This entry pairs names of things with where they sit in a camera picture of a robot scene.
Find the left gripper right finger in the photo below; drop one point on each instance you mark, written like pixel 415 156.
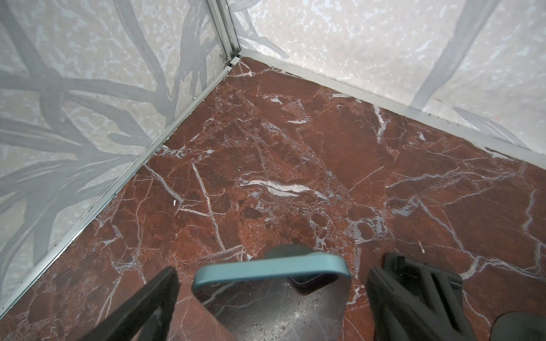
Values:
pixel 411 300

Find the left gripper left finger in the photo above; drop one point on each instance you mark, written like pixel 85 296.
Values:
pixel 147 314

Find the black smartphone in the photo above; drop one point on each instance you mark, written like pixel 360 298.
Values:
pixel 291 294

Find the aluminium corner post left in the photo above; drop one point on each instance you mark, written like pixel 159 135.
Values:
pixel 225 29

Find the dark round stand base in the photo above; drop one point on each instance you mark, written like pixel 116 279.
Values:
pixel 518 326

